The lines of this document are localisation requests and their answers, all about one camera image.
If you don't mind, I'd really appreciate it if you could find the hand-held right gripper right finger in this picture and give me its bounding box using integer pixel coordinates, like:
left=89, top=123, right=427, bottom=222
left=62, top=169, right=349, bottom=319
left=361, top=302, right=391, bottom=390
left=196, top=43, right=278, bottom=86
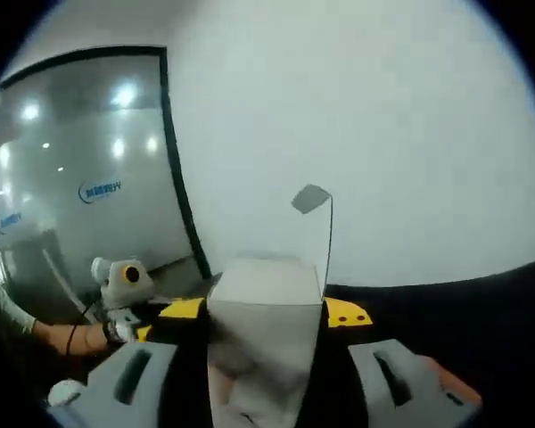
left=296, top=297, right=483, bottom=428

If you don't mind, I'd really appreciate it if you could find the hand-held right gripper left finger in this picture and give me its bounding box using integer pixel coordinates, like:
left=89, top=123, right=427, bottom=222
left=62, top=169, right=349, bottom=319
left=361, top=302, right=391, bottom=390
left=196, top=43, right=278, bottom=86
left=43, top=297, right=211, bottom=428

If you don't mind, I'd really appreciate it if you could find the white cardboard box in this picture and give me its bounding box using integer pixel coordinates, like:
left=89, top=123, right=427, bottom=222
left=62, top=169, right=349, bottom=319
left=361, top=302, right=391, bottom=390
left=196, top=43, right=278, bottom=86
left=206, top=182, right=334, bottom=428

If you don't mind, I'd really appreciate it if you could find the person's left hand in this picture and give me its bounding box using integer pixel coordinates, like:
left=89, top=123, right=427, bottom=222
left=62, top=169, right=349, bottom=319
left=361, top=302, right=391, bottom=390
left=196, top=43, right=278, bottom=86
left=75, top=321, right=112, bottom=356

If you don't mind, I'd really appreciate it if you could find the white round object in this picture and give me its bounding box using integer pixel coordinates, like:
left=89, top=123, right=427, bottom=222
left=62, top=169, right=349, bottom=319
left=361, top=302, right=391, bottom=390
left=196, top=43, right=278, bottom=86
left=47, top=380, right=85, bottom=407

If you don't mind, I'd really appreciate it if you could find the frosted glass partition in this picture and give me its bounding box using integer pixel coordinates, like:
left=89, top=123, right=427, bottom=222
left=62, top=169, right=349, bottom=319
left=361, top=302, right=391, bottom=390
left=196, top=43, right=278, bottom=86
left=0, top=44, right=210, bottom=322

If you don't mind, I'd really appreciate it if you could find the large blue logo sticker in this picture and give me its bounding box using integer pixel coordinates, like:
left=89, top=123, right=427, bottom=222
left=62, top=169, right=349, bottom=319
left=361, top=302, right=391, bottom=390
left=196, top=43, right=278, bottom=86
left=77, top=177, right=122, bottom=207

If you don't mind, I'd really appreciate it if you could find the person's grey shirt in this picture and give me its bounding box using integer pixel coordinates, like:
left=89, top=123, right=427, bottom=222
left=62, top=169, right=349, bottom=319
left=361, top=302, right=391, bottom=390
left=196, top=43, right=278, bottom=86
left=0, top=265, right=37, bottom=340

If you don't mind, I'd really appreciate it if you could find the black partition frame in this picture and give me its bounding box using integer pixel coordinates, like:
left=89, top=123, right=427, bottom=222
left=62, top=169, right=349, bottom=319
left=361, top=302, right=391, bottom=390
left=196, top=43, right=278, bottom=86
left=0, top=44, right=213, bottom=280

